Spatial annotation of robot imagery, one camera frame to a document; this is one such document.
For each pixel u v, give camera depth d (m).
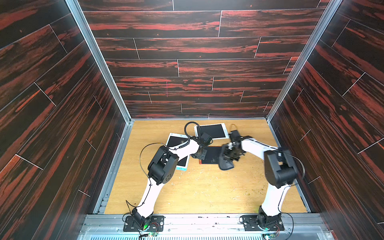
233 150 0.84
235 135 0.81
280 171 0.51
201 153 0.88
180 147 0.62
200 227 0.74
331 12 0.68
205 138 0.81
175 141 1.08
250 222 0.73
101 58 0.84
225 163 0.91
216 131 1.11
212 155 0.98
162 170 0.56
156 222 0.73
